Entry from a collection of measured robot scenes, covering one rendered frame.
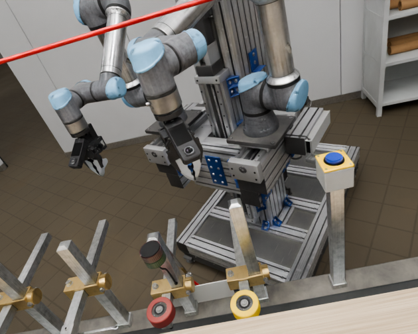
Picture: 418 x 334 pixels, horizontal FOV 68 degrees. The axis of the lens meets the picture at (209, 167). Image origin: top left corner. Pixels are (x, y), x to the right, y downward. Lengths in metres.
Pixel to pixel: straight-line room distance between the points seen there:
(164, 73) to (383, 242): 1.82
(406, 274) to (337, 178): 0.54
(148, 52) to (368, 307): 0.79
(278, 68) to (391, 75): 2.73
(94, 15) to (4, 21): 2.50
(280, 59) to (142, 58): 0.54
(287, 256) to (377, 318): 1.01
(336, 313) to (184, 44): 0.75
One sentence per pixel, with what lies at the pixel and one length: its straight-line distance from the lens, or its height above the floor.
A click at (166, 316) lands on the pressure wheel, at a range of 0.98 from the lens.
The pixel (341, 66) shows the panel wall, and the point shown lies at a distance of 3.54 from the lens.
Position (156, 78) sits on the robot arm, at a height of 1.51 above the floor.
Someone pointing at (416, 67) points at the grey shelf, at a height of 0.21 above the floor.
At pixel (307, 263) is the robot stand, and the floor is 0.21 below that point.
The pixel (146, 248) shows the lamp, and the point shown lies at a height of 1.10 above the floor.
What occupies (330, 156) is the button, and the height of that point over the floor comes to 1.23.
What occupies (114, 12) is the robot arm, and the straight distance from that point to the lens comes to 1.34.
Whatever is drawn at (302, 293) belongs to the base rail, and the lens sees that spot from 1.17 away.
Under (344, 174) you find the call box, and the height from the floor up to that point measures 1.20.
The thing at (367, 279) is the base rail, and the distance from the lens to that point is 1.21.
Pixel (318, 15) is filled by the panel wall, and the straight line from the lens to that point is 3.33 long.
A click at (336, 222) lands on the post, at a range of 0.93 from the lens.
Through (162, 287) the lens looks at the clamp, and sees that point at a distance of 1.09.
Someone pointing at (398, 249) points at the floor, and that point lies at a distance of 2.20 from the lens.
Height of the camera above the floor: 1.71
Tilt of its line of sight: 35 degrees down
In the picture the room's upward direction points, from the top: 18 degrees counter-clockwise
